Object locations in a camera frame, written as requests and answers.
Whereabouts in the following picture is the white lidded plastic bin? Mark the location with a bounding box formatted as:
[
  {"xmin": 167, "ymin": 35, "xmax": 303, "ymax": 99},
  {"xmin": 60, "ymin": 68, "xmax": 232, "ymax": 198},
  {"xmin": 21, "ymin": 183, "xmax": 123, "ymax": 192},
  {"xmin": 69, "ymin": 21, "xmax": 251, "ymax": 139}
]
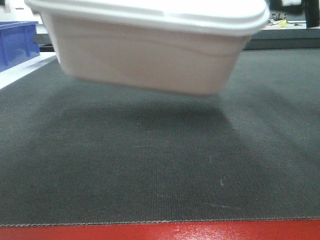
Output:
[{"xmin": 25, "ymin": 0, "xmax": 270, "ymax": 96}]

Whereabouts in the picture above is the dark grey fabric mat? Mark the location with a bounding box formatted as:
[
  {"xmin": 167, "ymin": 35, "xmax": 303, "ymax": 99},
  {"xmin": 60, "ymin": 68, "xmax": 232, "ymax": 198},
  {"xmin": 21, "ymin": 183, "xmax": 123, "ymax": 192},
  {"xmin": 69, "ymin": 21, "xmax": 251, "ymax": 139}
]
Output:
[{"xmin": 0, "ymin": 49, "xmax": 320, "ymax": 227}]

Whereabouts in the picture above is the yellow object on desk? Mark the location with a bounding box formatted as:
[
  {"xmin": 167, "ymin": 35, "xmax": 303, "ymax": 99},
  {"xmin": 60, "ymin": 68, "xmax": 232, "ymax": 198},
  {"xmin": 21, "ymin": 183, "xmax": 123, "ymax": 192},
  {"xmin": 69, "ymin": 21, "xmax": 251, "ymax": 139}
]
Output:
[{"xmin": 276, "ymin": 19, "xmax": 288, "ymax": 28}]

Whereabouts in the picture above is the blue plastic crate left background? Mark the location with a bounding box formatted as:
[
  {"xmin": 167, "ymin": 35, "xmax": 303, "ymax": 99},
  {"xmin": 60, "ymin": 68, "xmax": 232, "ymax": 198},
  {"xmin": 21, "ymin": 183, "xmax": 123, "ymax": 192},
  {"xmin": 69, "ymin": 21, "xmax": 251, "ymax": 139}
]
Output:
[{"xmin": 0, "ymin": 21, "xmax": 40, "ymax": 72}]

